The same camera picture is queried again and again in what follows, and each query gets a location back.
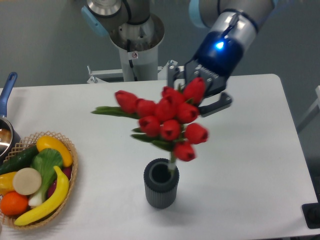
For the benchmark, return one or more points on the blue handled saucepan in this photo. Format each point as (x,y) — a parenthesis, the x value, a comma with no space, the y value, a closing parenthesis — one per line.
(8,136)

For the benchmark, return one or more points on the dark red vegetable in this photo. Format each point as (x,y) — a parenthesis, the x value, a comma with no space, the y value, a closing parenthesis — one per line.
(68,172)

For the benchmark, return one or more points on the woven wicker basket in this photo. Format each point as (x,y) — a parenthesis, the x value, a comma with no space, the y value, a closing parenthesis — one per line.
(30,141)

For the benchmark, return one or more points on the yellow banana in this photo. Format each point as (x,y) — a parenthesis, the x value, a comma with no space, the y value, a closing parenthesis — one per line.
(51,204)

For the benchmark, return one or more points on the beige round disc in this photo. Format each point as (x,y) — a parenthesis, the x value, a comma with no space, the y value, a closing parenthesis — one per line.
(27,181)

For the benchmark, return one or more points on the yellow bell pepper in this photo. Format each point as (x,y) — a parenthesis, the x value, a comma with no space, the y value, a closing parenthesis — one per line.
(6,183)

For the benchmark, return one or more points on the red tulip bouquet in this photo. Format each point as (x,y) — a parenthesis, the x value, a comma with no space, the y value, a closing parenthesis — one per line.
(168,124)

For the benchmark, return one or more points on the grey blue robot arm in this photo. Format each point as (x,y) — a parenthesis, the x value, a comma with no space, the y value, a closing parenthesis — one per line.
(240,19)

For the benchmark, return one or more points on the black device at edge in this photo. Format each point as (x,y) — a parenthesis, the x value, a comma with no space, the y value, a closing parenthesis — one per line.
(311,212)

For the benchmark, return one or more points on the green bok choy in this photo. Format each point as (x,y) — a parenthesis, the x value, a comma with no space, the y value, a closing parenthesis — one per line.
(44,163)

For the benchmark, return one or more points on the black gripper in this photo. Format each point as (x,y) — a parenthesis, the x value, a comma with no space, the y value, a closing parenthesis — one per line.
(214,61)

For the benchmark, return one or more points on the white frame at right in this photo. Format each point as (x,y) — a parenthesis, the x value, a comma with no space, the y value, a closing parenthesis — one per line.
(310,113)

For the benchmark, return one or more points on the green cucumber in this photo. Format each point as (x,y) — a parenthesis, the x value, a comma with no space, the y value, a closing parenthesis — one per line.
(19,161)

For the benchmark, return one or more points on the dark grey ribbed vase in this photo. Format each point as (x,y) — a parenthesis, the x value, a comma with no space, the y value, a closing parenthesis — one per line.
(160,185)

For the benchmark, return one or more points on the orange fruit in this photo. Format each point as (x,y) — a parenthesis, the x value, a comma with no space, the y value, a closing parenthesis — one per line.
(13,204)

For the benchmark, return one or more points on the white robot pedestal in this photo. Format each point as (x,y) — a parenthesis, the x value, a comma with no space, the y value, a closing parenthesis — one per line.
(138,51)

